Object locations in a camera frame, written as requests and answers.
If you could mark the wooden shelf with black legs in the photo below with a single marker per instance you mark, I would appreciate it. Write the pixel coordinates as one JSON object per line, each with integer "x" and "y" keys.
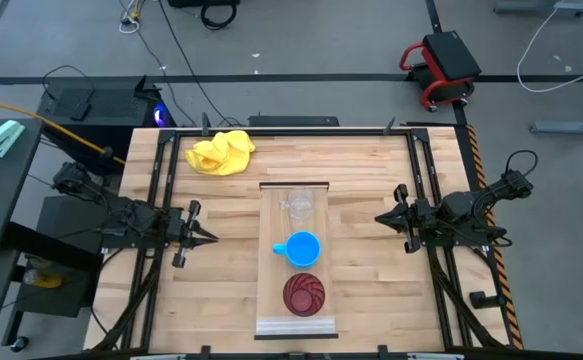
{"x": 271, "y": 290}

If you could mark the red and black rolling stool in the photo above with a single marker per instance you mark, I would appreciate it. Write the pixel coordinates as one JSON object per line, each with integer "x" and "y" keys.
{"x": 446, "y": 65}

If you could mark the black metal table frame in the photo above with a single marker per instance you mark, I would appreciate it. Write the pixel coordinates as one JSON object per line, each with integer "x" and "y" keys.
{"x": 291, "y": 133}

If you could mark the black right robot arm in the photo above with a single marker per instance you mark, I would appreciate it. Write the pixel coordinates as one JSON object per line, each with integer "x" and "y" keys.
{"x": 466, "y": 210}

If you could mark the mint green stapler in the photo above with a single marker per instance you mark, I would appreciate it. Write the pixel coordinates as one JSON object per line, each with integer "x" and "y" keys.
{"x": 3, "y": 137}

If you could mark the black computer tower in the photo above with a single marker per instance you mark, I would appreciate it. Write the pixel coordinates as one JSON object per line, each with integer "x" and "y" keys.
{"x": 116, "y": 105}

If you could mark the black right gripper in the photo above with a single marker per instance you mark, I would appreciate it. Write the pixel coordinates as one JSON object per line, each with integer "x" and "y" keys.
{"x": 421, "y": 217}

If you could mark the black clamp knob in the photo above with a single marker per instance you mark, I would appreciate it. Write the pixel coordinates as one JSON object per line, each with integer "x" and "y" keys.
{"x": 483, "y": 300}

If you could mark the black flat device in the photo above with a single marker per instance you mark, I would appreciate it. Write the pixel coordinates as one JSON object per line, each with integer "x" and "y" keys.
{"x": 81, "y": 107}

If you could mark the black power strip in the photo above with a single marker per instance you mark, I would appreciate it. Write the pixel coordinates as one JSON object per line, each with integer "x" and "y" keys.
{"x": 293, "y": 121}

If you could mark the grey table foot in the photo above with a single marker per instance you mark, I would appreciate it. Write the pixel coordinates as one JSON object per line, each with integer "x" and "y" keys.
{"x": 571, "y": 127}

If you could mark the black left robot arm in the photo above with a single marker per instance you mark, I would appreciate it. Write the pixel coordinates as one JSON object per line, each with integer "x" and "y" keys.
{"x": 131, "y": 220}

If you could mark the crumpled yellow cloth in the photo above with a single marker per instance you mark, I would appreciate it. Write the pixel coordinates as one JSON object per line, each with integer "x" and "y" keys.
{"x": 221, "y": 152}

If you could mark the clear plastic cup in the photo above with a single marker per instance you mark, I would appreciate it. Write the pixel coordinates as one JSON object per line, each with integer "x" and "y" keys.
{"x": 301, "y": 202}

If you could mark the yellow bottle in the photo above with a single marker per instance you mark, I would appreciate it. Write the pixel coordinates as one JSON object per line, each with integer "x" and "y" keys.
{"x": 46, "y": 280}

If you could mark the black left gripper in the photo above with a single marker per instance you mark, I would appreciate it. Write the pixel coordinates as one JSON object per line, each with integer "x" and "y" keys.
{"x": 178, "y": 227}

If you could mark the red ribbed plastic cup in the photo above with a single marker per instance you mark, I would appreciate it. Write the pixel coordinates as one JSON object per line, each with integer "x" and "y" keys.
{"x": 304, "y": 295}

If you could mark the blue plastic mug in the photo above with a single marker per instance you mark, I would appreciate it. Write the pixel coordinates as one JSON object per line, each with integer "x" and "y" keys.
{"x": 302, "y": 249}

